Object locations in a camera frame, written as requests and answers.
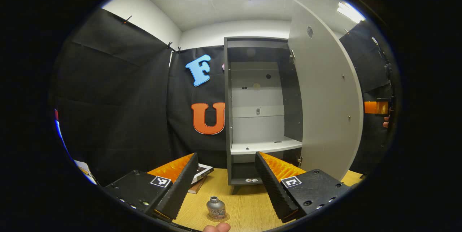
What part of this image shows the brown book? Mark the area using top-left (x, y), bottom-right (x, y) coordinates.
top-left (188, 176), bottom-right (208, 194)

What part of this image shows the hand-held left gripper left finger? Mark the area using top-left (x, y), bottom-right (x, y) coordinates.
top-left (104, 153), bottom-right (199, 223)

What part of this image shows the beige cabinet door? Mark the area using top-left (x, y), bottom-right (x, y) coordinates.
top-left (287, 0), bottom-right (364, 182)

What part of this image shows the white cover book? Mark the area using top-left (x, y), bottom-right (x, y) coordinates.
top-left (191, 163), bottom-right (214, 185)

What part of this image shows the small ceiling light panel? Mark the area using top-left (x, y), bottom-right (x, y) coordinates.
top-left (337, 1), bottom-right (366, 24)

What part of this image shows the black backdrop cloth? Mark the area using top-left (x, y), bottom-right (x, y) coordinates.
top-left (49, 8), bottom-right (397, 185)

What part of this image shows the round cork coaster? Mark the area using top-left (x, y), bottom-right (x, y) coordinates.
top-left (206, 212), bottom-right (231, 222)

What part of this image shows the silver aluminium bottle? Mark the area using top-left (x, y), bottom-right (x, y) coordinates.
top-left (206, 196), bottom-right (227, 220)

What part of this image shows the white side table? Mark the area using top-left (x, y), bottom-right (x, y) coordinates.
top-left (74, 160), bottom-right (98, 185)

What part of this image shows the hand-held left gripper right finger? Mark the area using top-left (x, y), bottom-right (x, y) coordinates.
top-left (254, 152), bottom-right (351, 224)

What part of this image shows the light cabinet shelf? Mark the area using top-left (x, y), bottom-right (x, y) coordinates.
top-left (230, 136), bottom-right (303, 155)

